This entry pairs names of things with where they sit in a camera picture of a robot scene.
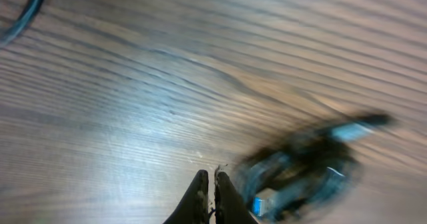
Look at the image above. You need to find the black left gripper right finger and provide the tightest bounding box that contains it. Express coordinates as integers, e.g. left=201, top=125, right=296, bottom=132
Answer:
left=214, top=171, right=258, bottom=224

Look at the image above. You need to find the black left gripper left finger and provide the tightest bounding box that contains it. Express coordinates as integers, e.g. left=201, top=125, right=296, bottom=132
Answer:
left=163, top=169, right=209, bottom=224

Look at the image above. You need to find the black USB cable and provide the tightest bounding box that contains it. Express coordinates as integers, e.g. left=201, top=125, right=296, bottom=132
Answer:
left=233, top=112, right=394, bottom=223
left=0, top=0, right=50, bottom=47

